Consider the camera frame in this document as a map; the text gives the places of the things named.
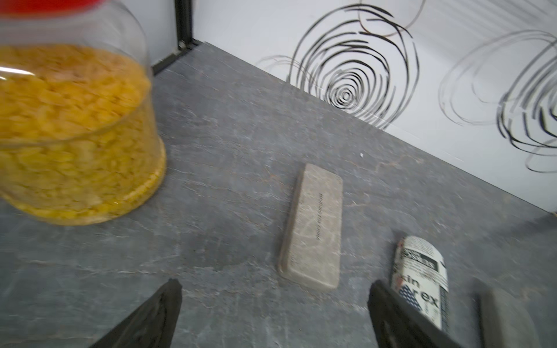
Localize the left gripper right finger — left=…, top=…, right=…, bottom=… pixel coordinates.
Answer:
left=368, top=280, right=460, bottom=348

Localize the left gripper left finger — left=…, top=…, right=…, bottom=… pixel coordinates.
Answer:
left=92, top=278, right=182, bottom=348

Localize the grey oval eyeglass case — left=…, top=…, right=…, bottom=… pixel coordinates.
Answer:
left=480, top=288, right=541, bottom=348

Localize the grey rectangular eyeglass case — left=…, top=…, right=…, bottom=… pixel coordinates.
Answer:
left=277, top=163, right=343, bottom=291

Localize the red lid yellow jar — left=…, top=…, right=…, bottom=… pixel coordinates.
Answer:
left=1, top=1, right=166, bottom=226

